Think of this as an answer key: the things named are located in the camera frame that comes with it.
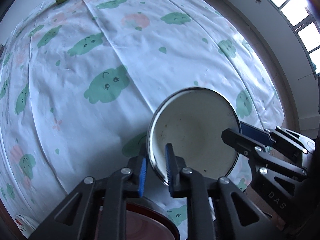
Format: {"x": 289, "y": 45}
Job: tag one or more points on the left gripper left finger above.
{"x": 96, "y": 209}

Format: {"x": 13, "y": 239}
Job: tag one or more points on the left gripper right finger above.
{"x": 216, "y": 209}

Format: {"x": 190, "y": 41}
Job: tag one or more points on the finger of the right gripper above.
{"x": 257, "y": 134}
{"x": 241, "y": 143}

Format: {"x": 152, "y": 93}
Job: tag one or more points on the red plastic bowl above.
{"x": 142, "y": 227}

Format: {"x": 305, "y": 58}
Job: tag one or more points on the white enamel bowl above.
{"x": 192, "y": 120}

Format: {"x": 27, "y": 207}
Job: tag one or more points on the red flower white plate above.
{"x": 25, "y": 224}

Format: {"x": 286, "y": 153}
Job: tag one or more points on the stainless steel bowl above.
{"x": 145, "y": 206}

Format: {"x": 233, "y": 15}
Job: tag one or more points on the person's right hand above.
{"x": 277, "y": 221}

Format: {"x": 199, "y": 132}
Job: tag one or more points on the cloud pattern tablecloth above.
{"x": 81, "y": 81}

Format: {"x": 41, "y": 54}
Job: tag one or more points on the aluminium frame window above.
{"x": 297, "y": 14}

